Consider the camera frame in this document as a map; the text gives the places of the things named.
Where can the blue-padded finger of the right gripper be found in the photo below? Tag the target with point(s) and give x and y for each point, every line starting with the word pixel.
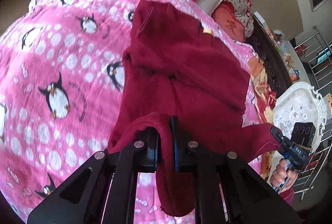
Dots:
pixel 277 135

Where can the dark red fleece garment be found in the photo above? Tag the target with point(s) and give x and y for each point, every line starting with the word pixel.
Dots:
pixel 172 68

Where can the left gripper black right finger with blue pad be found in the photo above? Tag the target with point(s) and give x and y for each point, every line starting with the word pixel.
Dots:
pixel 226 188

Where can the metal drying rack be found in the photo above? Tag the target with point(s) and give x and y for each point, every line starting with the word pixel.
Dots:
pixel 315 56

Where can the dark wooden headboard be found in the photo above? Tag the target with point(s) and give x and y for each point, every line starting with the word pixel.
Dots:
pixel 277 75

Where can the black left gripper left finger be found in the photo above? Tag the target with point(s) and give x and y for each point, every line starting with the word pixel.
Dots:
pixel 103 189

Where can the pink penguin blanket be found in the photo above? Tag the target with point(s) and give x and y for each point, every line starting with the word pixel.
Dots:
pixel 61 88

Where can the white ornate chair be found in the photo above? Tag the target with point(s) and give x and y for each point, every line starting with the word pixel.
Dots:
pixel 301 103

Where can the person's right hand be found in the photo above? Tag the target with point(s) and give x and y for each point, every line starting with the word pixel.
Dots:
pixel 281 176

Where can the black camera box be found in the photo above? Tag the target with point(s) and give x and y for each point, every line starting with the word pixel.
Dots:
pixel 303 134

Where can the orange floral quilt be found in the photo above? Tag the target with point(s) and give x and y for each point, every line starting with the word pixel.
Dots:
pixel 264 101

